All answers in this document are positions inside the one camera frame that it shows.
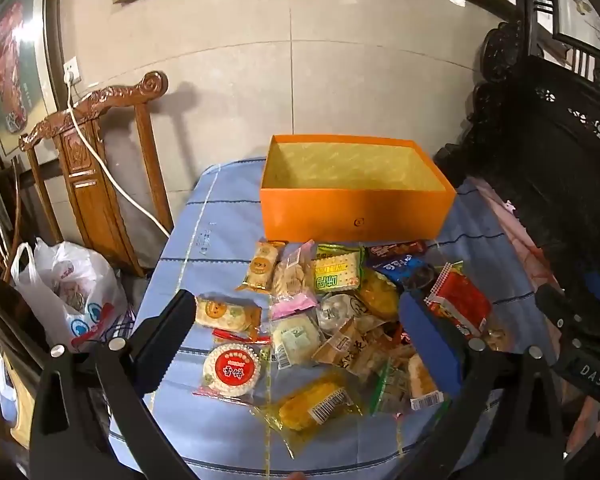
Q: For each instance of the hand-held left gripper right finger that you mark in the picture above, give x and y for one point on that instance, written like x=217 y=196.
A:
x=430 y=332

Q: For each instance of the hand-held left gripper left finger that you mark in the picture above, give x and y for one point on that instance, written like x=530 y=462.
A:
x=166 y=337

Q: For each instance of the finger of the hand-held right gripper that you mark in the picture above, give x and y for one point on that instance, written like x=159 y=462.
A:
x=560 y=320

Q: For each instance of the round rice cracker red label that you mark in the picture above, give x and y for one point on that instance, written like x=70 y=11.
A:
x=230 y=370

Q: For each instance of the clear packet white cake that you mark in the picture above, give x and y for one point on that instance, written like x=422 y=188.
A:
x=292 y=337

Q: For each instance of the orange cardboard box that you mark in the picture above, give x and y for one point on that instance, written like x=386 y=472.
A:
x=355 y=210

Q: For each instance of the red snack packet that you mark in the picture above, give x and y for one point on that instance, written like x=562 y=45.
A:
x=457 y=305

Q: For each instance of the barcode rice cracker packet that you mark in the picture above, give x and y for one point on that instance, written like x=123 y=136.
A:
x=422 y=385

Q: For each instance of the brown patterned snack packet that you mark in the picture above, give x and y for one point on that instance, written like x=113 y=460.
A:
x=339 y=347
x=377 y=355

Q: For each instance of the yellow snack packet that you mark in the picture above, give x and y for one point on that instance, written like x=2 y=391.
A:
x=380 y=296

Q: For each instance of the orange rice cracker packet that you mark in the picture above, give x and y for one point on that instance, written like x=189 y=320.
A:
x=227 y=314

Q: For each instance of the blue cookie packet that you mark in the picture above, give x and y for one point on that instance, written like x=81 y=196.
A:
x=397 y=267

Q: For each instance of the dark red bar packet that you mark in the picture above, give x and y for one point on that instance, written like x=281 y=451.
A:
x=397 y=249

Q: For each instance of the white round cake packet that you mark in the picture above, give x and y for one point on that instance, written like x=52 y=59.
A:
x=337 y=310

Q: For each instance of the pink printed cloth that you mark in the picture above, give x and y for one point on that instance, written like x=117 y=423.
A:
x=510 y=230

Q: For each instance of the green cracker packet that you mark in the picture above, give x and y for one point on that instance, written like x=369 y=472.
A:
x=336 y=272

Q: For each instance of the white plastic bag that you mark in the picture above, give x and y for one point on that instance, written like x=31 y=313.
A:
x=65 y=280

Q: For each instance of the orange-edged cracker packet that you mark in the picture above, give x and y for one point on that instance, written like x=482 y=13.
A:
x=262 y=270

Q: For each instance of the blue striped tablecloth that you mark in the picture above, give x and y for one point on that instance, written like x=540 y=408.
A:
x=220 y=220

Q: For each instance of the pink-edged clear cracker packet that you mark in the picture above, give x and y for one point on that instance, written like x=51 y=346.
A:
x=295 y=277

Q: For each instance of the yellow cake clear packet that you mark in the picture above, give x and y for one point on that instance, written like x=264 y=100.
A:
x=307 y=405

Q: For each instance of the dark carved wooden furniture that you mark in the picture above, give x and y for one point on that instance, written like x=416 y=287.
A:
x=530 y=160

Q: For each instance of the carved wooden chair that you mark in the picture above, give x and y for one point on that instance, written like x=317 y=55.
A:
x=87 y=180

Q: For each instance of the dark wooden chair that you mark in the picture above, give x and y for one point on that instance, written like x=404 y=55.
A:
x=10 y=220

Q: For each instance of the white wall outlet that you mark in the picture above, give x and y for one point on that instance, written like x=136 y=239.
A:
x=72 y=71

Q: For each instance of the framed red wall poster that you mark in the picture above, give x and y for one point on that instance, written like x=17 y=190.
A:
x=15 y=60

